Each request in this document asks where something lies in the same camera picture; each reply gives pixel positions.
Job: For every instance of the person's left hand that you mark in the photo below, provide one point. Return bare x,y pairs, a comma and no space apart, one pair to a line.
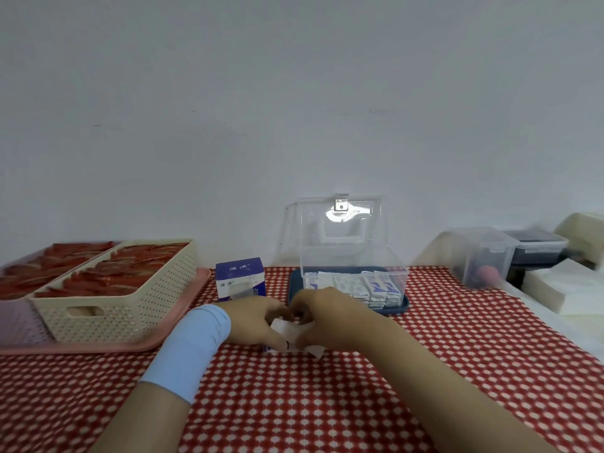
252,320

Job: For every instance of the person's right hand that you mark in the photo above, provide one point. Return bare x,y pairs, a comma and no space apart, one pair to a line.
340,320

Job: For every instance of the pile of bandage strips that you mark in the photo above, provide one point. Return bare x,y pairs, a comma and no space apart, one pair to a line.
288,332

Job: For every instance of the blue white cardboard box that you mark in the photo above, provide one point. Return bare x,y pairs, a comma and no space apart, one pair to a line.
240,278

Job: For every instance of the row of bandage stacks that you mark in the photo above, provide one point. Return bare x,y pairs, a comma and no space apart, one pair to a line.
373,287

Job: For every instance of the clear storage box blue base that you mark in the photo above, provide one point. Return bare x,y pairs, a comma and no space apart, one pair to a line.
344,240

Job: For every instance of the person's right forearm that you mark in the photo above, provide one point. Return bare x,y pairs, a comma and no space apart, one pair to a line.
453,396

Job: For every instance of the person's left forearm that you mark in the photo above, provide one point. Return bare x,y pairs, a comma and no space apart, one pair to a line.
141,419

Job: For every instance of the pink plastic tray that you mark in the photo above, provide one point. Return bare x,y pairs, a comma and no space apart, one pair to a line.
184,316

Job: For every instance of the light blue wristband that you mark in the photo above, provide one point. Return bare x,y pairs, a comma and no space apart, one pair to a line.
186,351

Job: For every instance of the cream perforated plastic basket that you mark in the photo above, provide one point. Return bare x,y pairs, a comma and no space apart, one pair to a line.
127,316

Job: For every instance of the pile of red packets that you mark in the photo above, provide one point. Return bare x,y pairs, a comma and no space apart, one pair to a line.
118,273
42,268

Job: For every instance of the clear plastic container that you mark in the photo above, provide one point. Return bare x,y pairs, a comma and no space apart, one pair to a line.
481,259

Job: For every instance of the black flat object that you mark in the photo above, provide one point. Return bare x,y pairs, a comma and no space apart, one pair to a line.
538,242

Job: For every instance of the pink perforated plastic basket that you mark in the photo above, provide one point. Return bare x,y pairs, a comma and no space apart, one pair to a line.
16,325

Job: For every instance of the beige round object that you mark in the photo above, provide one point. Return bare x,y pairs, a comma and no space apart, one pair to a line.
585,233

